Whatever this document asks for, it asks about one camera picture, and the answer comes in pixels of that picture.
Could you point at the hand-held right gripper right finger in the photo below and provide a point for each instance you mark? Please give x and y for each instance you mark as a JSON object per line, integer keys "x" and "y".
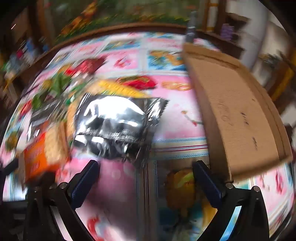
{"x": 208, "y": 185}

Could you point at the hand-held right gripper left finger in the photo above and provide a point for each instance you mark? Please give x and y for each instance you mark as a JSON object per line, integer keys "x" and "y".
{"x": 84, "y": 185}

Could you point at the orange cracker packet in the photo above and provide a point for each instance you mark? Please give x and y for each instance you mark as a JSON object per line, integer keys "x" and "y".
{"x": 37, "y": 157}

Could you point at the cardboard box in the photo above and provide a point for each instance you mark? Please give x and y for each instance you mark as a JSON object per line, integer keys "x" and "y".
{"x": 231, "y": 120}

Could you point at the silver foil snack packet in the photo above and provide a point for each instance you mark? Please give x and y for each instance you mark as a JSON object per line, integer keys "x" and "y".
{"x": 111, "y": 120}

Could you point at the green white cracker packet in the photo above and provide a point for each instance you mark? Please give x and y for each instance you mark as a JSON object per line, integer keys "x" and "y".
{"x": 115, "y": 89}

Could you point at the green snack packet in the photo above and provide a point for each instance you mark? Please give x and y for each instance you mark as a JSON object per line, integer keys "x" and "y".
{"x": 38, "y": 100}
{"x": 60, "y": 81}

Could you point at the bright red snack packet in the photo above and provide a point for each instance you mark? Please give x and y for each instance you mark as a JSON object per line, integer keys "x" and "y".
{"x": 136, "y": 82}

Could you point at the printed tablecloth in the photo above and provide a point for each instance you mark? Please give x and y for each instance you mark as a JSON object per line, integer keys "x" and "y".
{"x": 175, "y": 115}

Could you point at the grey flashlight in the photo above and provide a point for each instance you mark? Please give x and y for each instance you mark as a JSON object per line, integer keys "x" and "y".
{"x": 190, "y": 30}

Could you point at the artificial flower display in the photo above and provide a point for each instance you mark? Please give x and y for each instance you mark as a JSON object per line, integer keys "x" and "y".
{"x": 138, "y": 14}

